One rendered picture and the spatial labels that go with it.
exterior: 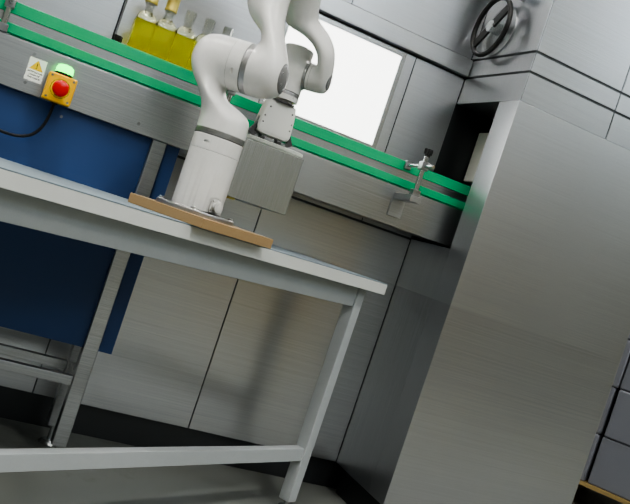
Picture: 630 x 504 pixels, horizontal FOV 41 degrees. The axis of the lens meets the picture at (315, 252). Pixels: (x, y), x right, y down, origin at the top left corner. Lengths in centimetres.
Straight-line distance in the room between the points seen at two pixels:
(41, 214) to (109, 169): 67
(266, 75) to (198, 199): 32
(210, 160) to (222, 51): 25
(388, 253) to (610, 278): 74
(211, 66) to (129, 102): 38
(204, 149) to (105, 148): 43
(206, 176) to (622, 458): 287
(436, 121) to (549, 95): 43
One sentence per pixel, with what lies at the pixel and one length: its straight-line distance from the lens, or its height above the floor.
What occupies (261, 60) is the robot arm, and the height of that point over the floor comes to 115.
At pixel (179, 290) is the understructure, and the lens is 271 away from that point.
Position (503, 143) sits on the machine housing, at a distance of 269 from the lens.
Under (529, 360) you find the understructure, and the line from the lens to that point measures 284.
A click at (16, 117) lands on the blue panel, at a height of 86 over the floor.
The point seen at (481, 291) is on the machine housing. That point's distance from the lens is 269.
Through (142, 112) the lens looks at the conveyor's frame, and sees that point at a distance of 234.
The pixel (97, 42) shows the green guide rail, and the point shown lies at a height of 111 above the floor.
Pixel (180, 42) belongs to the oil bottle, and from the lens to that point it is 250.
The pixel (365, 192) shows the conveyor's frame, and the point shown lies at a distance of 264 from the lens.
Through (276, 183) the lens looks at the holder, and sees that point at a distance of 224.
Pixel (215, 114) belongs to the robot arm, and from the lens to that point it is 199.
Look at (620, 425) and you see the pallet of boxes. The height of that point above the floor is 44.
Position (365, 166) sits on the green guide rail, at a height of 107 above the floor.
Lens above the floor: 80
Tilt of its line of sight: 1 degrees down
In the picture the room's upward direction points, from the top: 19 degrees clockwise
